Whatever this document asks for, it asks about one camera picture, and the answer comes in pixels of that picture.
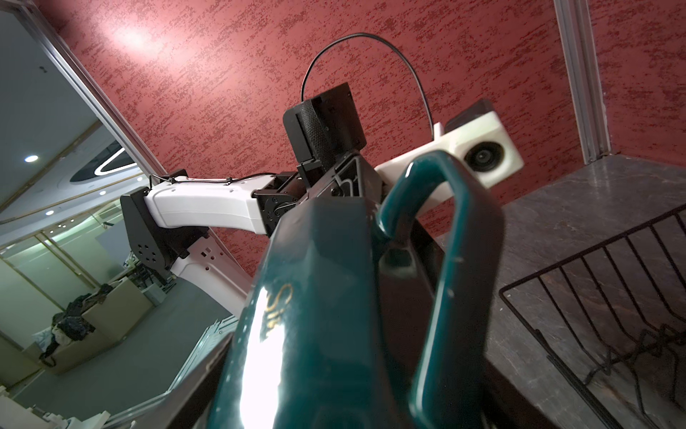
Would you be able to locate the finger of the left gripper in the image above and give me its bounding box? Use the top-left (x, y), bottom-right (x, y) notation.
top-left (283, 83), bottom-right (366, 164)

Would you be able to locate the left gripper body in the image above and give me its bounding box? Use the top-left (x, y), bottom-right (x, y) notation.
top-left (251, 153), bottom-right (384, 236)

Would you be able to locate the dark green ceramic mug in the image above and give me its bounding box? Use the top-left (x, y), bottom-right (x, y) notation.
top-left (207, 151), bottom-right (505, 428)

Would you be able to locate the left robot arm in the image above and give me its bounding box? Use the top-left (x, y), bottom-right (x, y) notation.
top-left (121, 83), bottom-right (383, 316)

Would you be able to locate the black wire dish rack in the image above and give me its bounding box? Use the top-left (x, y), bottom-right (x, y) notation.
top-left (499, 207), bottom-right (685, 428)

